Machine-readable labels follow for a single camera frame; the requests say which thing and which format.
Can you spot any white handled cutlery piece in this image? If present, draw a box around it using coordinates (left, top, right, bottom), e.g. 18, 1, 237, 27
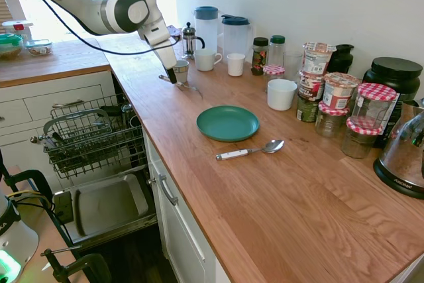
37, 133, 58, 149

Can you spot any large glass jar checkered lid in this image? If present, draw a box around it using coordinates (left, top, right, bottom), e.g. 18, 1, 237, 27
350, 82, 398, 130

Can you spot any black bottle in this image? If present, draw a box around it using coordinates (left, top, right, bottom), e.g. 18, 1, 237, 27
325, 43, 356, 76

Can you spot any red white yogurt cup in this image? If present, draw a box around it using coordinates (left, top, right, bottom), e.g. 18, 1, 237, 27
321, 72, 361, 111

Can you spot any clear pitcher blue lid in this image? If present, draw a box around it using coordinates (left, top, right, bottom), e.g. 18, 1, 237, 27
221, 14, 254, 62

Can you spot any yellow cable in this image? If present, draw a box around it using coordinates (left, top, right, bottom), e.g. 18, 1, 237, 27
4, 190, 51, 206

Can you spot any red printed oatmeal cup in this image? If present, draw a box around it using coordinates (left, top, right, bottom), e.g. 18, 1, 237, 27
298, 70, 327, 103

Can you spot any tall frosted pitcher blue lid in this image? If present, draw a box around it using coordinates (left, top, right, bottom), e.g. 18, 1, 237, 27
193, 5, 221, 57

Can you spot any dark green can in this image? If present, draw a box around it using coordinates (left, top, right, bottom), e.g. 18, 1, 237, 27
295, 93, 321, 124

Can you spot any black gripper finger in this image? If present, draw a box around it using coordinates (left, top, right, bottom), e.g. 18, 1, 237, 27
165, 66, 179, 85

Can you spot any white corner cabinet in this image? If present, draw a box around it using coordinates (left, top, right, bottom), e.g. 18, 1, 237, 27
0, 69, 117, 195

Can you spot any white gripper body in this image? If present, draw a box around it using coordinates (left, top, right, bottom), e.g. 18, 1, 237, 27
136, 17, 179, 70

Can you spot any glass jar red checkered lid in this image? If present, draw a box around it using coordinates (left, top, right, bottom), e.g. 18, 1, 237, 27
341, 117, 383, 160
262, 64, 287, 93
314, 100, 351, 139

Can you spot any oatmeal cup with foil lid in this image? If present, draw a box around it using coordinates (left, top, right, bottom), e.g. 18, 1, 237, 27
301, 41, 339, 76

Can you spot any dark green C-clamp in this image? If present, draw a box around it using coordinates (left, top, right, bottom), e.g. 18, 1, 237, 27
0, 168, 56, 213
40, 244, 112, 283

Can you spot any clear bottle green lid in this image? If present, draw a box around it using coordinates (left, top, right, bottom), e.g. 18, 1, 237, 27
268, 34, 287, 69

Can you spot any bowl with green lid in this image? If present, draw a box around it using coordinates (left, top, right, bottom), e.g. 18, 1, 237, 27
0, 33, 25, 60

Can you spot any white mug with handle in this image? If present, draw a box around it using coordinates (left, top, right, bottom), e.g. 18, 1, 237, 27
193, 48, 224, 72

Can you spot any plain white ribbed cup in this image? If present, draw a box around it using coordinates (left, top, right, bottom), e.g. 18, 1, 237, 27
226, 52, 247, 78

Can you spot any stainless steel electric kettle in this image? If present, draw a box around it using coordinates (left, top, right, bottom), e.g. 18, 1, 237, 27
372, 97, 424, 201

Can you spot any small clear food container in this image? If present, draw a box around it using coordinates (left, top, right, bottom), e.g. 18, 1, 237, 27
25, 38, 54, 56

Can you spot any metal drawer handle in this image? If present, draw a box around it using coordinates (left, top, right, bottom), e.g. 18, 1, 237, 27
51, 98, 86, 109
156, 174, 180, 206

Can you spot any dark spice jar green lid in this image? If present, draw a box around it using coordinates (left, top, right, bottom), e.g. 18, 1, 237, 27
250, 36, 270, 76

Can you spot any wire dishwasher rack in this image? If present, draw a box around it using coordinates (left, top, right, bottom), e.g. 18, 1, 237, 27
42, 93, 148, 181

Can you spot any wide white cup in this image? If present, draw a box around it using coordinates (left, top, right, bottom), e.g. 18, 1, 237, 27
266, 78, 299, 112

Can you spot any glass French press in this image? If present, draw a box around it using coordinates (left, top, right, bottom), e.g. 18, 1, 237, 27
180, 21, 207, 60

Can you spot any food container red latch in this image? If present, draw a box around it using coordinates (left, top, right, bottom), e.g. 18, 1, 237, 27
1, 20, 34, 40

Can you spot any green plastic plate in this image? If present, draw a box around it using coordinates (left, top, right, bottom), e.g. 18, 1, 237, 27
195, 105, 261, 142

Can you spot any white base cabinet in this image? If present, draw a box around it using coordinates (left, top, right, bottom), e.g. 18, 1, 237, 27
142, 126, 233, 283

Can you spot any dishwasher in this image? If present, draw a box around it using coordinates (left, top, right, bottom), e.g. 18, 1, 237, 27
110, 70, 149, 173

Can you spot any large black tub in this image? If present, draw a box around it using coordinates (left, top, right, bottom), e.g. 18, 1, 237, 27
361, 56, 424, 150

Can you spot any white handled metal fork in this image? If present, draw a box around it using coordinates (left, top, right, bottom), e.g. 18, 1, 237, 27
158, 74, 204, 99

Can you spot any dishwasher door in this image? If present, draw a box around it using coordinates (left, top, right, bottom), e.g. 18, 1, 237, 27
52, 166, 159, 250

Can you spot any clear drinking glass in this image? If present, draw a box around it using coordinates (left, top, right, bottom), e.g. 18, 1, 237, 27
282, 50, 305, 83

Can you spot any grey cutlery basket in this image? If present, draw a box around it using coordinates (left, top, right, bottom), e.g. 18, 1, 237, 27
43, 107, 114, 152

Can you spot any white handled metal spoon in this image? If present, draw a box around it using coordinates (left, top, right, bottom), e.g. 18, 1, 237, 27
215, 139, 286, 162

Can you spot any printed white paper cup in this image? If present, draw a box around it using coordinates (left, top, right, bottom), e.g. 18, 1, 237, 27
172, 59, 191, 84

